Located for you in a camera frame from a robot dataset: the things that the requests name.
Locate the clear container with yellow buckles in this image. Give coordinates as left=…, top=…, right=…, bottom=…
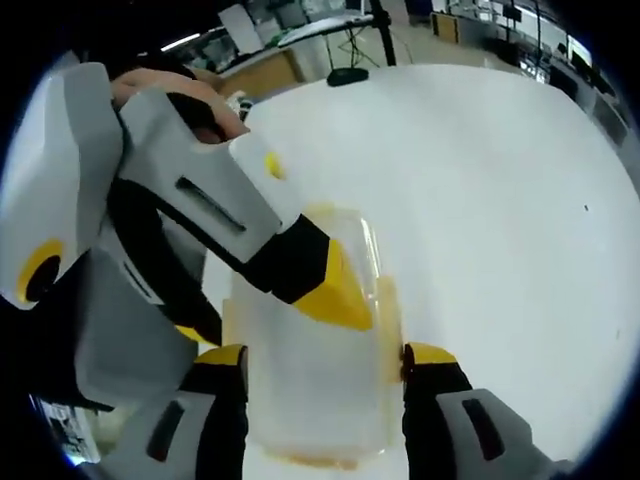
left=222, top=199, right=409, bottom=474

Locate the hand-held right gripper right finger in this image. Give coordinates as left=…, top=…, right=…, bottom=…
left=401, top=342, right=576, bottom=480

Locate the black oval pouch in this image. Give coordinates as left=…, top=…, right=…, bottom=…
left=326, top=68, right=370, bottom=87

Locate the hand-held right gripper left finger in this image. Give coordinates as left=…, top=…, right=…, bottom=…
left=107, top=343, right=250, bottom=480

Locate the person's left hand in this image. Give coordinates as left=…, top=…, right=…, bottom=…
left=109, top=66, right=251, bottom=147

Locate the yellow framed board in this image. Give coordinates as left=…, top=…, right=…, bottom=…
left=430, top=10, right=460, bottom=38

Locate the black tripod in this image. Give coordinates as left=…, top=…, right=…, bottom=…
left=368, top=0, right=400, bottom=67

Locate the wooden cabinet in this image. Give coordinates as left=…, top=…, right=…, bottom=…
left=218, top=42, right=324, bottom=97

